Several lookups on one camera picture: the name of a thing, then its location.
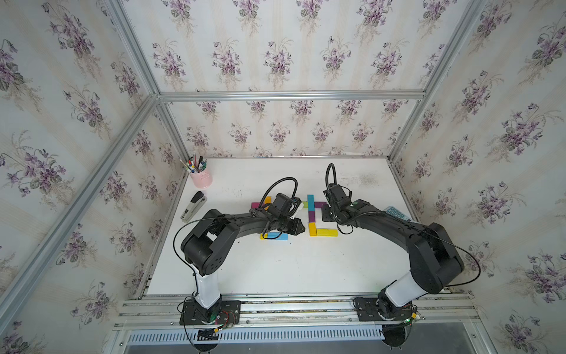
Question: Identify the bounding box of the teal wooden block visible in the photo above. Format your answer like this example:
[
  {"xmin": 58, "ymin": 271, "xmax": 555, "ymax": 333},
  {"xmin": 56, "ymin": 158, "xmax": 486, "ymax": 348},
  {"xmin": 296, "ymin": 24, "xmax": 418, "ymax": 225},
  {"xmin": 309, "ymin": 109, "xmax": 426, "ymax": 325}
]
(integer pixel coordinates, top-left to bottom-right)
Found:
[{"xmin": 307, "ymin": 195, "xmax": 315, "ymax": 212}]

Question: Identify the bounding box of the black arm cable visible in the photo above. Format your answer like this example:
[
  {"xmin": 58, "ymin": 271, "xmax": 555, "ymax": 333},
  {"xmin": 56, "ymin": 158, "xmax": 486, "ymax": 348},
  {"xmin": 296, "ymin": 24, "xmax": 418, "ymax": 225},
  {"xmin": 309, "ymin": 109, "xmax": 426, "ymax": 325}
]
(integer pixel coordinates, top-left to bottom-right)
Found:
[
  {"xmin": 258, "ymin": 176, "xmax": 299, "ymax": 213},
  {"xmin": 324, "ymin": 162, "xmax": 339, "ymax": 191}
]

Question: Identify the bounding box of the aluminium front rail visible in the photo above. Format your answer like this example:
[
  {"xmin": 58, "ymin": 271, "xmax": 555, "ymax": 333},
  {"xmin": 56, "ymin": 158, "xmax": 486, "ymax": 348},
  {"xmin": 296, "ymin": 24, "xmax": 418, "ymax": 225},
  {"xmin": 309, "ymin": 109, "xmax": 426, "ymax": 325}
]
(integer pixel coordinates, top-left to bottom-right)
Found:
[{"xmin": 111, "ymin": 293, "xmax": 481, "ymax": 330}]

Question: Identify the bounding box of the black and white stapler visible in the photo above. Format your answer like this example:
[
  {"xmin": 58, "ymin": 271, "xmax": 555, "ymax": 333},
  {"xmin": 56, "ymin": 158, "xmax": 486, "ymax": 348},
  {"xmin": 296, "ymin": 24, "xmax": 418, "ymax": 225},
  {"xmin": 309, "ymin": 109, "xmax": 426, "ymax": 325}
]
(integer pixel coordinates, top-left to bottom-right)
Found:
[{"xmin": 181, "ymin": 191, "xmax": 207, "ymax": 224}]

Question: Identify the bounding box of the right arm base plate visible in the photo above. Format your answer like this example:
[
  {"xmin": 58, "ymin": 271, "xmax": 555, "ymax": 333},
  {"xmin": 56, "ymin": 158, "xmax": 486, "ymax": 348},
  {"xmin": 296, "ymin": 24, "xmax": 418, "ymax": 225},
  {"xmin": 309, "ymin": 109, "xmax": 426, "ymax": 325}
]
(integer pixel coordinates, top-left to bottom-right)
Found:
[{"xmin": 352, "ymin": 296, "xmax": 418, "ymax": 322}]

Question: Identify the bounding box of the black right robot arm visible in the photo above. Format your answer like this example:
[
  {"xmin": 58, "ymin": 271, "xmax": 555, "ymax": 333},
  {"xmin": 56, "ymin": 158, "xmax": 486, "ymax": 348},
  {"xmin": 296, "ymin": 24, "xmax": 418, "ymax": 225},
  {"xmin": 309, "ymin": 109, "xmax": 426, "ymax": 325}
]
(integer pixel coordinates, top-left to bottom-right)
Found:
[{"xmin": 324, "ymin": 183, "xmax": 465, "ymax": 317}]

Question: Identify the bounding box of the light blue wooden block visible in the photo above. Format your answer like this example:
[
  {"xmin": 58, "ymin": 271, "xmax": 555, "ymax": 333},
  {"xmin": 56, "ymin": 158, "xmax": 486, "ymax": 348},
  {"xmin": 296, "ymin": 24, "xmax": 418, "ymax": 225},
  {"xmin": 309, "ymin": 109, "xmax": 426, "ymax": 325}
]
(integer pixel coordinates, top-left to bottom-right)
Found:
[{"xmin": 260, "ymin": 232, "xmax": 288, "ymax": 240}]

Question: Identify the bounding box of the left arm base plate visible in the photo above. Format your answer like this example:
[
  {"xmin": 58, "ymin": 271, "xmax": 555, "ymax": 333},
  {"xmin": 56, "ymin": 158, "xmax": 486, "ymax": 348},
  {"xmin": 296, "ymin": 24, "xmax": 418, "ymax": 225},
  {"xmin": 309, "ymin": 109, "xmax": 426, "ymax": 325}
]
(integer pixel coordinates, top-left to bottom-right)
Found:
[{"xmin": 177, "ymin": 297, "xmax": 242, "ymax": 326}]

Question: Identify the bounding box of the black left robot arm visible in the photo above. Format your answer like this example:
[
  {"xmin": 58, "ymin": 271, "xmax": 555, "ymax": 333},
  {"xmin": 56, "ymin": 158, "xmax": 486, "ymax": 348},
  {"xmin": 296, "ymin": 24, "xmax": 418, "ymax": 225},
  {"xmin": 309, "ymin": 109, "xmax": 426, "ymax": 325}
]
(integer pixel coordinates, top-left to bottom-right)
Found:
[{"xmin": 173, "ymin": 193, "xmax": 306, "ymax": 310}]

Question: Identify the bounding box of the light blue calculator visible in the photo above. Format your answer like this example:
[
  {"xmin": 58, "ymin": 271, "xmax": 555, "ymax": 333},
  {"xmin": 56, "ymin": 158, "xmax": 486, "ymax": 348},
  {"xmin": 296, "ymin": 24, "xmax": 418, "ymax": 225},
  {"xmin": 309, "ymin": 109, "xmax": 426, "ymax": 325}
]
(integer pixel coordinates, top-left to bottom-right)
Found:
[{"xmin": 385, "ymin": 206, "xmax": 411, "ymax": 221}]

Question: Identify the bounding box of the pink metal pen bucket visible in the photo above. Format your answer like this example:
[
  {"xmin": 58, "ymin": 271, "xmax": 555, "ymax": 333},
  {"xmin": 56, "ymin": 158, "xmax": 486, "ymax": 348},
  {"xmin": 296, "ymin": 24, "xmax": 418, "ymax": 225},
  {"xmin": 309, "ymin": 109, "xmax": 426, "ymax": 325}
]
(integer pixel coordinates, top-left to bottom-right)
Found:
[{"xmin": 190, "ymin": 171, "xmax": 213, "ymax": 190}]

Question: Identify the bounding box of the lemon yellow block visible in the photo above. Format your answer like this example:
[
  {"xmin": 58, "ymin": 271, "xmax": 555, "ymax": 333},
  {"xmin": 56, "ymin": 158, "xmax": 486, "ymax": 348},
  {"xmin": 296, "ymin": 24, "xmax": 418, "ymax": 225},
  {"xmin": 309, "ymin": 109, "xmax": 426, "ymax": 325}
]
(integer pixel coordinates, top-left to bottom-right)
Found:
[{"xmin": 316, "ymin": 229, "xmax": 339, "ymax": 237}]

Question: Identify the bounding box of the small purple block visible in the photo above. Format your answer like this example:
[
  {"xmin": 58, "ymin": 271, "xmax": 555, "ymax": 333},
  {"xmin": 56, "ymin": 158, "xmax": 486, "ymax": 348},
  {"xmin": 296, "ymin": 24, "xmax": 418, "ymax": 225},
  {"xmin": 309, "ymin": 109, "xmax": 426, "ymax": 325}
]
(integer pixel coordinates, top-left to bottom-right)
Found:
[{"xmin": 314, "ymin": 201, "xmax": 327, "ymax": 209}]

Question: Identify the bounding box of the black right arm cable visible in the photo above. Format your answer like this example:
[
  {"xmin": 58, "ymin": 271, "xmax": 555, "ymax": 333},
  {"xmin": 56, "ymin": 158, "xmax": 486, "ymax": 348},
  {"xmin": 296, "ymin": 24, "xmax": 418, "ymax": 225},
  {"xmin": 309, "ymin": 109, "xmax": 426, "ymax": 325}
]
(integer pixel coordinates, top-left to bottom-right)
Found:
[{"xmin": 324, "ymin": 162, "xmax": 339, "ymax": 191}]

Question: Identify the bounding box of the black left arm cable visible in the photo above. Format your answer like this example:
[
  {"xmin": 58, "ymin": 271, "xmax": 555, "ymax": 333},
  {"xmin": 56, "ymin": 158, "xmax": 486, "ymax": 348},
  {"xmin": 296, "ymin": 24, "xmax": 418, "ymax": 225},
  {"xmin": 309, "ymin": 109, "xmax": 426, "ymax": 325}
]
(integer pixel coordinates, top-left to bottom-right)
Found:
[{"xmin": 258, "ymin": 176, "xmax": 299, "ymax": 213}]

